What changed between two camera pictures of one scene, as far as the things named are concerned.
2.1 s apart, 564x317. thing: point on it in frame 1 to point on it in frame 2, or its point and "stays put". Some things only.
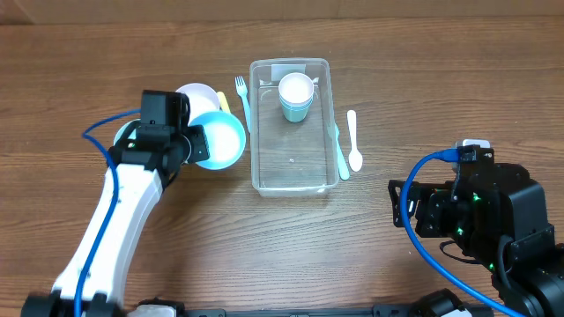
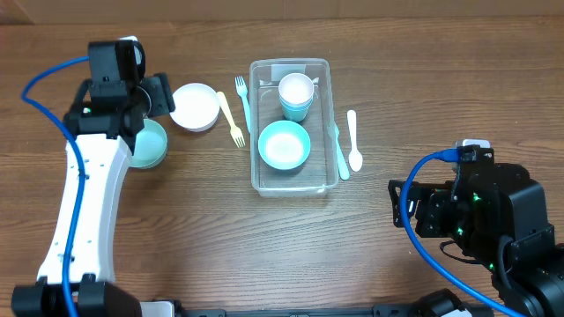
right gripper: (426, 196) stays put
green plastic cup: (295, 114) stays put
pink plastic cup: (296, 89) stays put
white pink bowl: (202, 98) stays put
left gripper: (197, 134) to (163, 98)
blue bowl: (226, 138) to (284, 144)
